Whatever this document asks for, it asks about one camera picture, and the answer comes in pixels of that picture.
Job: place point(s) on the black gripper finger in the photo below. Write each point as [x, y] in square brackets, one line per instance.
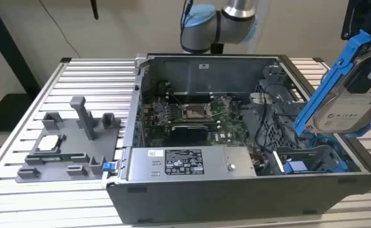
[361, 83]

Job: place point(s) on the hard disk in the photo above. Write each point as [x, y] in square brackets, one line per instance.
[333, 114]

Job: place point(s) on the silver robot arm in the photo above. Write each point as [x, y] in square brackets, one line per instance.
[204, 31]

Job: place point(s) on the grey disk bay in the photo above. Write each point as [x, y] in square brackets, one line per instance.
[308, 154]

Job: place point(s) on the blue installed disk carrier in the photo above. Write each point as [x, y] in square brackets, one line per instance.
[293, 166]

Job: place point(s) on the grey perforated drive cage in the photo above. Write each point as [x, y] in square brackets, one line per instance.
[273, 123]

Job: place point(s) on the green motherboard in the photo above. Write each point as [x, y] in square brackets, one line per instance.
[229, 133]

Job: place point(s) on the CPU socket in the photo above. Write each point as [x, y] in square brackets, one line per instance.
[193, 111]

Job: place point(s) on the black RAM slots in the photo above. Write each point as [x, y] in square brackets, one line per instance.
[188, 97]

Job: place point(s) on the black graphics card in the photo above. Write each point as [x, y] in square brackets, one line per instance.
[189, 134]

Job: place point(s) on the thin metal locking lever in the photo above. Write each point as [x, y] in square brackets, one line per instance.
[176, 98]

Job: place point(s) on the silver power supply unit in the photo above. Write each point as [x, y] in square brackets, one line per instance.
[188, 164]

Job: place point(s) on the black open PC case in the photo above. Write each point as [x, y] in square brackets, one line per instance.
[204, 202]

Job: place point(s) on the black hanging antenna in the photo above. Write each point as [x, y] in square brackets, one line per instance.
[93, 9]

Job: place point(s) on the blue case latch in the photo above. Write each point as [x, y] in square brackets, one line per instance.
[108, 166]

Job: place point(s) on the grey parts rack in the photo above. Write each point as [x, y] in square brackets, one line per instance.
[77, 152]

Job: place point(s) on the green RAM stick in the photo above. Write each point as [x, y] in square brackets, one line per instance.
[61, 157]

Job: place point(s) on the silver CPU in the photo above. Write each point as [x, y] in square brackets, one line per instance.
[48, 143]

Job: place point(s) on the black stand base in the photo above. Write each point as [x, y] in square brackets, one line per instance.
[4, 111]

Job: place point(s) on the black stand post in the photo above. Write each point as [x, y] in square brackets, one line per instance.
[4, 47]

